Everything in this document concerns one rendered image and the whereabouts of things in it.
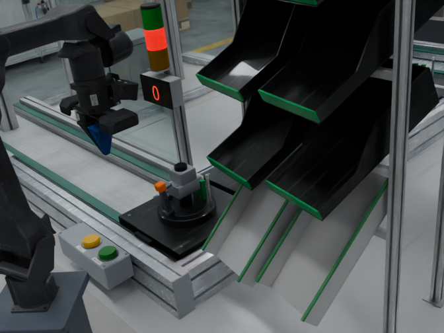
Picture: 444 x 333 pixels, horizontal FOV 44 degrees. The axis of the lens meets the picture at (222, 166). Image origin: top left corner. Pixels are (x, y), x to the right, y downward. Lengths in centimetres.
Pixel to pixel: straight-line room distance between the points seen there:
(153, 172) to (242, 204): 52
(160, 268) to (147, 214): 21
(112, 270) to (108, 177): 50
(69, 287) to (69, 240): 33
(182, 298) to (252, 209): 24
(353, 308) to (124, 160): 84
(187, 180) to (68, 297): 42
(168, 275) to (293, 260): 27
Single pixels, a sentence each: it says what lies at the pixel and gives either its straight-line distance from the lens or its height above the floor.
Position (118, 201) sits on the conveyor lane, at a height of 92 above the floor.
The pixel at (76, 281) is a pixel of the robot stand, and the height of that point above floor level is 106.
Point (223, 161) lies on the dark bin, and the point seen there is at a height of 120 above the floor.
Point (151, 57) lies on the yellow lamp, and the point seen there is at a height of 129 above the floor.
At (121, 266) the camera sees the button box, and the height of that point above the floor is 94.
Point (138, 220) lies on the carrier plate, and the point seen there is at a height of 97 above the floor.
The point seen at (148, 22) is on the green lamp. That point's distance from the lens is 136.
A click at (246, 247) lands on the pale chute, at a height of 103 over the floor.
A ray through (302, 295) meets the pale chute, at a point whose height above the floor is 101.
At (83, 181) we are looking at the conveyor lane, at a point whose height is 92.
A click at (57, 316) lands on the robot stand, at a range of 97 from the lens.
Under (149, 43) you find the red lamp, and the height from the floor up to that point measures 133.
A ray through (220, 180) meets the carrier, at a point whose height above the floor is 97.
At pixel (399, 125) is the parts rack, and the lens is 86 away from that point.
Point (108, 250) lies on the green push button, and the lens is 125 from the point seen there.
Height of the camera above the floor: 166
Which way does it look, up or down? 27 degrees down
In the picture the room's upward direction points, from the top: 7 degrees counter-clockwise
